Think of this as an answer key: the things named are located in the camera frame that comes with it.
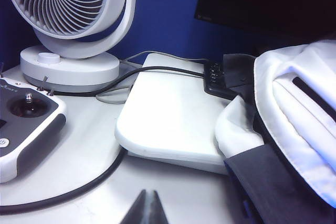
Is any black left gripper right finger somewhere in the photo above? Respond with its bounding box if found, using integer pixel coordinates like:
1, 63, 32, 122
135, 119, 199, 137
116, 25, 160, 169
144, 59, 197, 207
148, 189, 171, 224

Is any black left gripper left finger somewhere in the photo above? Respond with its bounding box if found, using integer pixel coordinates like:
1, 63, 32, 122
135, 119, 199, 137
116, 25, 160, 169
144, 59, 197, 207
122, 189, 149, 224

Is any light gray backpack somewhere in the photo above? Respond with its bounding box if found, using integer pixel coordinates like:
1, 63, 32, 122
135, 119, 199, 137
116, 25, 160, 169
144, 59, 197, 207
214, 39, 336, 224

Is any white monitor riser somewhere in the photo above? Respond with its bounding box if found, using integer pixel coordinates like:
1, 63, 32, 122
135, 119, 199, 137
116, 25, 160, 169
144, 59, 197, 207
114, 52, 229, 175

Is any black usb hub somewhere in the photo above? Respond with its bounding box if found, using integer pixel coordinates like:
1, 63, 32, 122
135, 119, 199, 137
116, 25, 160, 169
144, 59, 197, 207
203, 60, 237, 101

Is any white gray remote controller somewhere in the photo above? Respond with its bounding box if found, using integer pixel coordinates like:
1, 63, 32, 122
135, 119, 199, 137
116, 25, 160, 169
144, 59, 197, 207
0, 77, 67, 184

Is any white desk fan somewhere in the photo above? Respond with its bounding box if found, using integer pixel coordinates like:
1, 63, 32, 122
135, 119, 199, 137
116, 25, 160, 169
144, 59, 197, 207
3, 0, 138, 95

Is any thick black cable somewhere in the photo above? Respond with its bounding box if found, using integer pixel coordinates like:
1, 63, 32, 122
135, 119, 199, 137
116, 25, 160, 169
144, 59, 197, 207
0, 66, 208, 216

